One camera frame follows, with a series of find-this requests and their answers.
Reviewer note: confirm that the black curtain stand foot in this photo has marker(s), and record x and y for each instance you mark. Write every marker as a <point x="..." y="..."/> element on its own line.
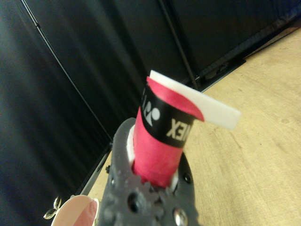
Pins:
<point x="225" y="67"/>

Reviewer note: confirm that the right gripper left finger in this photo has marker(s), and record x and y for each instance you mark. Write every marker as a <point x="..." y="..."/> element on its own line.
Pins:
<point x="117" y="188"/>

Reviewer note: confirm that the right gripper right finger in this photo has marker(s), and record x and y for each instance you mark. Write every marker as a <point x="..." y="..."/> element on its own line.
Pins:
<point x="188" y="195"/>

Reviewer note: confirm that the white bin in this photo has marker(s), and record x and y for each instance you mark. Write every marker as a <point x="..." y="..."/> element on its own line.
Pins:
<point x="75" y="212"/>

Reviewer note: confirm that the black curtain stand pole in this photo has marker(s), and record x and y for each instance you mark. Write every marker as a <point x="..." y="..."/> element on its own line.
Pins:
<point x="179" y="44"/>
<point x="66" y="70"/>

